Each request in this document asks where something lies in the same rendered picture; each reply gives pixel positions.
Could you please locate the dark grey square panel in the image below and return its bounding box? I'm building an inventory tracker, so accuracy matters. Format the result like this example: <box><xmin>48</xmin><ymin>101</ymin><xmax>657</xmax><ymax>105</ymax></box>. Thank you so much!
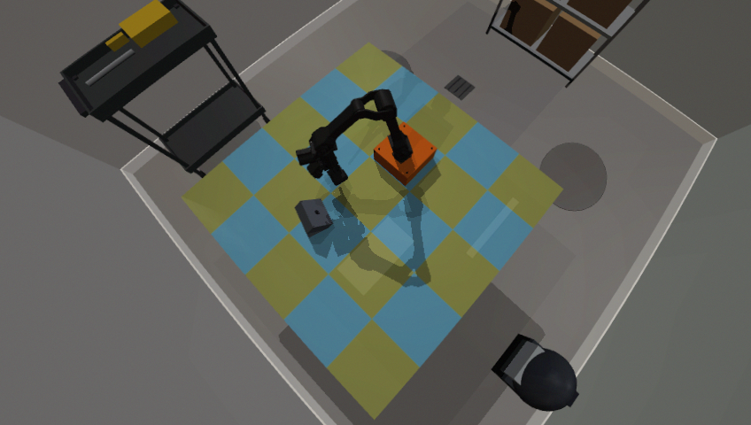
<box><xmin>295</xmin><ymin>198</ymin><xmax>333</xmax><ymax>237</ymax></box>

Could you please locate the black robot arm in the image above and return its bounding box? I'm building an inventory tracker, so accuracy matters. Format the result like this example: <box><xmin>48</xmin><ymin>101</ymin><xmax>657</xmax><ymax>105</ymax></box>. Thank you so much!
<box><xmin>296</xmin><ymin>89</ymin><xmax>413</xmax><ymax>179</ymax></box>

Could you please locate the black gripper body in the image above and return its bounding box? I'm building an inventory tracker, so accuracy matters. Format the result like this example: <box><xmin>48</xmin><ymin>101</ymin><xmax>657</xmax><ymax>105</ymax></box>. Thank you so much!
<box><xmin>321</xmin><ymin>154</ymin><xmax>348</xmax><ymax>186</ymax></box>

